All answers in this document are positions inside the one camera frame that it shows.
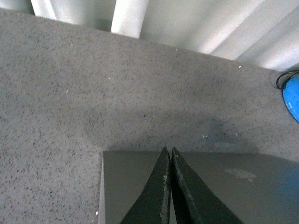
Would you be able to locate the grey laptop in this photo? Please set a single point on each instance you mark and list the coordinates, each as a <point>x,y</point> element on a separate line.
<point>258,188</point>

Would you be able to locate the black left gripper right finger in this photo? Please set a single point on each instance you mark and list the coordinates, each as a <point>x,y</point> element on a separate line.
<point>194,202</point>

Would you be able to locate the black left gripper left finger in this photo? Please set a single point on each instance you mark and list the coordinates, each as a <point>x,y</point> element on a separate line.
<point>153,204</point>

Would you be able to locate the white curtain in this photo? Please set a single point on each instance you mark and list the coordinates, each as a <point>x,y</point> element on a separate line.
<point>260,32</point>

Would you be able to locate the blue desk lamp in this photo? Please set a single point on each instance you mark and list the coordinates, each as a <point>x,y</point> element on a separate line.
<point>290,94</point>

